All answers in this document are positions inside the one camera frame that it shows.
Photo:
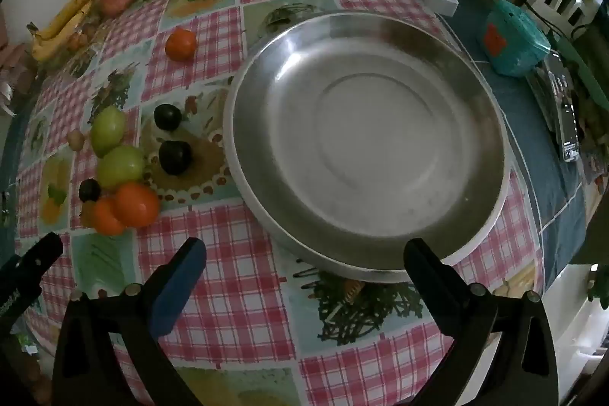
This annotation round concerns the large orange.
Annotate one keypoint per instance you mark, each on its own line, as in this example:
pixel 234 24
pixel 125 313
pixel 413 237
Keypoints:
pixel 136 205

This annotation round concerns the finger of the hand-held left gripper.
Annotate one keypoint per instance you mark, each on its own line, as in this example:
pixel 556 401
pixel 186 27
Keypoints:
pixel 33 265

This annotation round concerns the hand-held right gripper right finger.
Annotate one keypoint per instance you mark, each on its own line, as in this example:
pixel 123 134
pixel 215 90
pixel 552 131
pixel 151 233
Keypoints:
pixel 423 273

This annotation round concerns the brown kiwi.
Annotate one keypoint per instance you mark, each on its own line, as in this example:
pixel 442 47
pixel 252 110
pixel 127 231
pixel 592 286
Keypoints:
pixel 75 140

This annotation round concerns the small dark plum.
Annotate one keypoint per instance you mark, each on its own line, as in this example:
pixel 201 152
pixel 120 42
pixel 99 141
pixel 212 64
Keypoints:
pixel 89 190

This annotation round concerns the green apple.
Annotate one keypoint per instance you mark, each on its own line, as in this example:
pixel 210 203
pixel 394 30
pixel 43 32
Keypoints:
pixel 122 167
pixel 108 129

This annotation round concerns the checkered fruit print tablecloth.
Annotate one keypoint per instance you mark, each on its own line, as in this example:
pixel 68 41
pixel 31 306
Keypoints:
pixel 238 292

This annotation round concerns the medium orange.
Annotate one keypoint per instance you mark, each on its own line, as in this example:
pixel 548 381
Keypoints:
pixel 105 219

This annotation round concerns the yellow banana bunch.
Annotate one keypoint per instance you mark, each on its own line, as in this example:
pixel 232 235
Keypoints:
pixel 62 25

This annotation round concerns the round steel basin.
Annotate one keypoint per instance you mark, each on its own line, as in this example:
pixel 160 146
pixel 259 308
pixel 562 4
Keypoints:
pixel 366 139

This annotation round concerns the clear plastic fruit container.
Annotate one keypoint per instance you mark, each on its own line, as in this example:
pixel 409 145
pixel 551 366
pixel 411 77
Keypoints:
pixel 82 39

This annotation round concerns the teal box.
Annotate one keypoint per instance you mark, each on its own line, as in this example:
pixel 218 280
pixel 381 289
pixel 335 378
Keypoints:
pixel 514 37

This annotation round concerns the small orange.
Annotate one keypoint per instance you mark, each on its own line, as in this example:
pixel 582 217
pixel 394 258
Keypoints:
pixel 181 44

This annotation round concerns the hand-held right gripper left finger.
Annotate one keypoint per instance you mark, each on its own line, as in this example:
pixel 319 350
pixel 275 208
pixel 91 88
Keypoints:
pixel 178 287

